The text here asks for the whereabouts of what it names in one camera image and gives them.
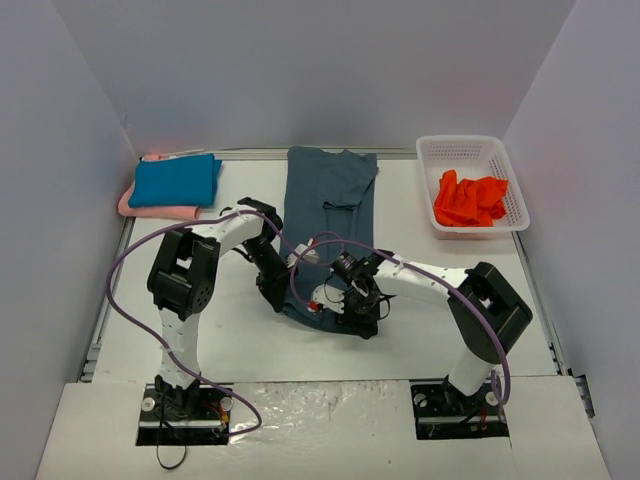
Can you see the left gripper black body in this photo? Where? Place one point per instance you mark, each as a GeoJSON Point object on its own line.
{"type": "Point", "coordinates": [275, 292]}

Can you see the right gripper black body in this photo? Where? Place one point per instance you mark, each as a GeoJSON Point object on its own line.
{"type": "Point", "coordinates": [358, 320]}

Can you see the dark blue-grey t shirt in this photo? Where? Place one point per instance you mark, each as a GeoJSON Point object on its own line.
{"type": "Point", "coordinates": [325, 192]}

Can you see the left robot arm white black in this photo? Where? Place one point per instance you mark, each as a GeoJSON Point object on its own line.
{"type": "Point", "coordinates": [182, 282]}

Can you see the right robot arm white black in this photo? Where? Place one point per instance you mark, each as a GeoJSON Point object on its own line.
{"type": "Point", "coordinates": [488, 312]}

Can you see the folded pink t shirt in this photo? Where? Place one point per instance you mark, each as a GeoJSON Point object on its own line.
{"type": "Point", "coordinates": [177, 212]}

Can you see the folded teal t shirt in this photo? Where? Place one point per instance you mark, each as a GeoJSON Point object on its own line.
{"type": "Point", "coordinates": [190, 181]}

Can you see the orange crumpled t shirt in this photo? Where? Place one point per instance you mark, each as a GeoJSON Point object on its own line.
{"type": "Point", "coordinates": [469, 203]}

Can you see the white plastic basket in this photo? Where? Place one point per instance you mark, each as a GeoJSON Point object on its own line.
{"type": "Point", "coordinates": [471, 157]}

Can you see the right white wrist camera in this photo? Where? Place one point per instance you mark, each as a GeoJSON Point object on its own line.
{"type": "Point", "coordinates": [327, 297]}

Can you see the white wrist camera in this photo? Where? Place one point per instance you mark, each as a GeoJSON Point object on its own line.
{"type": "Point", "coordinates": [303, 253]}
{"type": "Point", "coordinates": [327, 297]}

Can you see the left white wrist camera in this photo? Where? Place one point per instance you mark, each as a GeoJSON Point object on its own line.
{"type": "Point", "coordinates": [303, 253]}

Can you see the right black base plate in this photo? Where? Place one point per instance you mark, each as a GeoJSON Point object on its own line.
{"type": "Point", "coordinates": [442, 414]}

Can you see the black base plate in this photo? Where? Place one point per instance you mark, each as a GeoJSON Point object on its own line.
{"type": "Point", "coordinates": [442, 414]}
{"type": "Point", "coordinates": [202, 421]}

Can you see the aluminium rail back edge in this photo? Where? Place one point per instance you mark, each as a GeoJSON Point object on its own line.
{"type": "Point", "coordinates": [280, 153]}

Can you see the aluminium rail edge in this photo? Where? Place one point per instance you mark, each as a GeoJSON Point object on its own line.
{"type": "Point", "coordinates": [559, 359]}
{"type": "Point", "coordinates": [280, 153]}

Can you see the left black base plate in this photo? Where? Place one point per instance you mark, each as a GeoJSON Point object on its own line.
{"type": "Point", "coordinates": [202, 421]}

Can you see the aluminium rail right edge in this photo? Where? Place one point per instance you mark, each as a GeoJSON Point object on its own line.
{"type": "Point", "coordinates": [559, 359]}

